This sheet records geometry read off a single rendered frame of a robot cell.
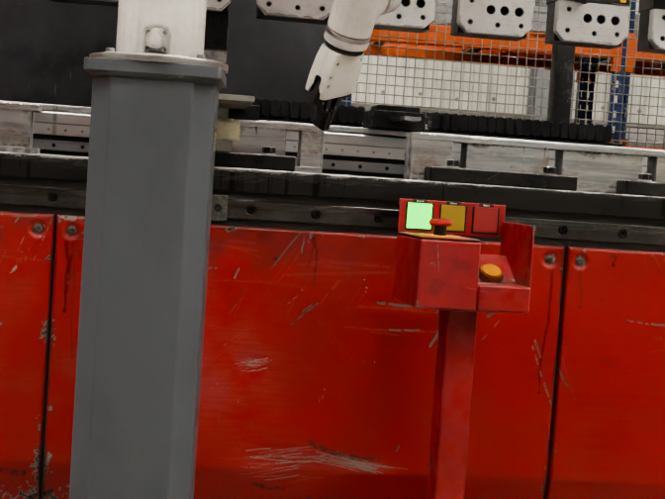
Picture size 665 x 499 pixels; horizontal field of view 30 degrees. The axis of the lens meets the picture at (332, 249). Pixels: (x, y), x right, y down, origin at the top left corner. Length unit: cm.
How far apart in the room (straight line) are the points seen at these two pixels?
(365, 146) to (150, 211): 114
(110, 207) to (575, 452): 119
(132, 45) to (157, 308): 35
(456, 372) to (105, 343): 72
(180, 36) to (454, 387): 82
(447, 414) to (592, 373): 42
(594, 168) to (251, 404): 84
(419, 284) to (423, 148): 49
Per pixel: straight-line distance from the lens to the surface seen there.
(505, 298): 212
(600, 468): 253
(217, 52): 247
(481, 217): 225
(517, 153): 254
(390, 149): 274
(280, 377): 236
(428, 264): 207
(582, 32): 257
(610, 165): 260
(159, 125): 166
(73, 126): 271
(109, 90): 167
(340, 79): 232
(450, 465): 219
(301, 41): 300
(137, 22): 170
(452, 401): 217
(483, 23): 252
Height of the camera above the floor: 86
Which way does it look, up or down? 3 degrees down
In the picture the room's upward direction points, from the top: 4 degrees clockwise
